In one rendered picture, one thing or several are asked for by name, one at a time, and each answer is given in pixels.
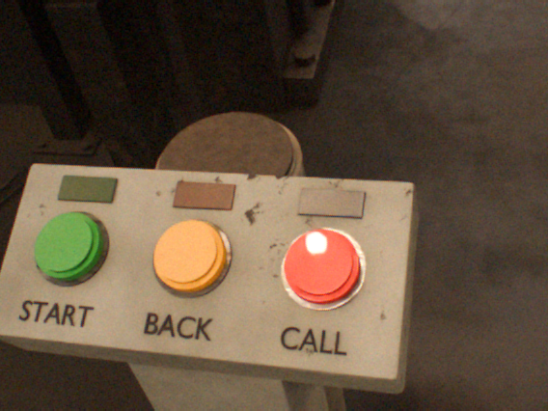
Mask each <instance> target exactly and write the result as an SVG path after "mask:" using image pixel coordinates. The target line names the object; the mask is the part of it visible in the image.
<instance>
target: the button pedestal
mask: <svg viewBox="0 0 548 411"><path fill-rule="evenodd" d="M63 176H77V177H95V178H116V179H117V183H116V187H115V191H114V195H113V200H112V203H96V202H80V201H65V200H58V199H57V197H58V194H59V190H60V186H61V183H62V179H63ZM178 181H185V182H203V183H221V184H235V191H234V196H233V207H232V210H220V209H204V208H189V207H173V203H174V198H175V194H176V190H177V185H178ZM302 188H313V189H330V190H348V191H365V192H366V198H365V206H363V215H362V218H361V219H360V218H344V217H329V216H313V215H299V214H298V210H299V204H300V197H301V190H302ZM68 212H77V213H81V214H84V215H86V216H88V217H89V218H90V219H91V220H93V221H94V222H95V223H96V224H97V225H98V227H99V229H100V231H101V234H102V239H103V245H102V251H101V254H100V257H99V259H98V261H97V262H96V265H95V266H94V267H93V269H92V270H91V271H89V272H88V273H87V274H86V275H84V276H83V277H81V278H79V279H76V280H73V281H58V280H55V279H53V278H51V277H50V276H48V275H46V274H45V273H43V272H42V271H41V268H40V267H39V265H38V263H37V261H36V258H35V245H36V241H37V238H38V235H39V233H40V232H41V230H42V228H43V227H44V226H45V225H46V224H47V223H48V222H49V221H50V220H52V219H53V218H55V217H56V216H58V215H61V214H64V213H68ZM189 220H196V221H202V222H205V223H207V224H209V225H210V226H211V227H212V228H213V229H214V230H216V231H217V232H218V233H219V235H220V236H221V238H222V239H223V242H224V244H225V249H226V259H225V264H224V267H223V269H222V271H221V273H220V275H219V276H218V277H217V279H216V280H215V281H214V282H213V283H212V284H210V285H209V286H208V287H206V288H203V289H201V290H198V291H193V292H183V291H178V290H175V289H173V288H171V287H169V286H168V285H167V284H166V283H164V282H163V281H162V280H161V278H160V277H159V276H158V274H157V272H156V269H155V265H154V252H155V248H156V245H157V243H158V241H159V239H160V238H161V236H162V235H163V234H164V233H165V232H166V231H168V230H169V229H170V228H171V227H173V226H174V225H175V224H178V223H180V222H183V221H189ZM418 222H419V212H418V204H417V195H416V188H415V186H414V184H412V183H410V182H395V181H376V180H356V179H336V178H299V177H279V176H259V175H240V174H220V173H201V172H182V171H162V170H143V169H123V168H103V167H84V166H65V165H45V164H34V165H33V166H32V167H31V169H30V172H29V176H28V178H27V182H26V185H25V189H24V192H23V195H22V199H21V202H20V206H19V209H18V213H17V215H16V219H15V222H14V228H13V232H12V235H11V238H10V242H9V245H8V249H7V252H6V256H5V258H4V262H3V265H2V269H1V272H0V340H1V341H3V342H6V343H10V344H13V345H15V346H18V347H21V348H23V349H26V350H32V351H39V352H48V353H56V354H65V355H72V356H81V357H89V358H97V359H105V360H114V361H123V362H128V363H129V365H130V366H131V368H132V370H133V372H134V373H135V375H136V377H137V378H138V380H139V382H140V384H141V385H142V387H143V389H144V392H145V393H146V395H147V397H148V399H149V400H150V402H151V405H152V406H153V408H154V410H155V411H329V409H328V404H327V399H326V395H325V391H324V386H329V387H337V388H346V389H353V390H362V391H371V392H379V393H387V394H396V395H397V394H400V393H402V391H403V389H404V384H405V373H406V360H407V349H408V338H409V326H410V315H411V303H412V291H413V280H414V268H415V257H416V245H417V233H418ZM318 229H327V230H333V231H336V232H338V233H341V234H343V235H344V236H346V237H347V238H348V239H349V240H350V242H351V243H352V244H353V246H354V248H355V250H356V252H357V256H358V259H359V264H360V271H359V276H358V279H357V282H356V284H355V286H354V288H353V289H352V290H351V291H350V293H348V294H347V295H346V296H345V297H344V298H342V299H340V300H338V301H336V302H333V303H330V304H313V303H310V302H307V301H305V300H303V299H302V298H300V297H299V296H298V295H297V294H296V293H295V292H294V291H293V290H292V288H291V287H290V285H289V284H288V281H287V278H286V275H285V260H286V256H287V252H288V249H289V247H290V246H291V244H292V243H293V242H294V241H295V240H296V239H297V238H298V237H299V236H301V235H302V234H304V233H307V232H310V231H313V230H318Z"/></svg>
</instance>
